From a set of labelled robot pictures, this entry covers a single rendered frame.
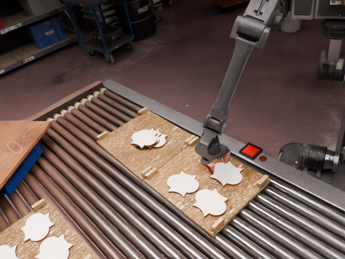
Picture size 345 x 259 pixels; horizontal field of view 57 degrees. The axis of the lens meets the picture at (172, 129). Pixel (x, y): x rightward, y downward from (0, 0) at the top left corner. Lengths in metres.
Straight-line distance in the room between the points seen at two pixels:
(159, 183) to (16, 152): 0.72
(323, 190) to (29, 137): 1.38
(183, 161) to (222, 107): 0.40
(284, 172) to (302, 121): 1.80
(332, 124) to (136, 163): 2.11
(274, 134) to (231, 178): 1.71
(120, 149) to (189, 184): 0.44
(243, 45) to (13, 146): 1.21
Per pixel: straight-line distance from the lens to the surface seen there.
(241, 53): 1.08
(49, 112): 2.11
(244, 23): 1.05
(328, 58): 1.65
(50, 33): 5.62
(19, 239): 1.47
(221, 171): 1.38
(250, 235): 1.24
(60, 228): 1.41
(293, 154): 2.50
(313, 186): 1.40
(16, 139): 1.81
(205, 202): 1.29
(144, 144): 1.55
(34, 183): 1.68
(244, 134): 3.02
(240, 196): 1.31
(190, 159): 1.47
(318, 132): 3.09
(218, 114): 1.19
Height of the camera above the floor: 1.96
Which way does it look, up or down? 38 degrees down
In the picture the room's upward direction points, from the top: 12 degrees counter-clockwise
